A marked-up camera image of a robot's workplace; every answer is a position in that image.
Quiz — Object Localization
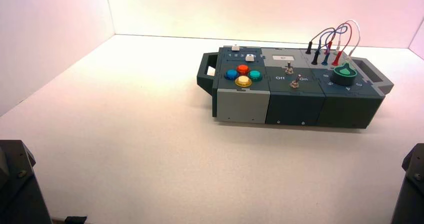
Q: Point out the green rotary knob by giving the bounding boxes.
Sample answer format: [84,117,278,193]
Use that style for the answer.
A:
[330,62,358,86]

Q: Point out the yellow round push button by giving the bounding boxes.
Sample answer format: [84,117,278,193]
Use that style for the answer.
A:
[234,75,253,88]

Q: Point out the dark green grey control box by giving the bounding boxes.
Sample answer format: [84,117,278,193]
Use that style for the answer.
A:
[196,45,395,129]

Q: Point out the blue banana plug cable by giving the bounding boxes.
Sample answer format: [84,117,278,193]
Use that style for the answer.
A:
[317,25,347,66]

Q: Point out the red banana plug cable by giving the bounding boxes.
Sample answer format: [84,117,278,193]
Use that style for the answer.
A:
[326,23,353,67]

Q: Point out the white banana plug cable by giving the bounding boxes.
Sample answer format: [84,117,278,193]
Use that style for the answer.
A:
[334,19,362,59]

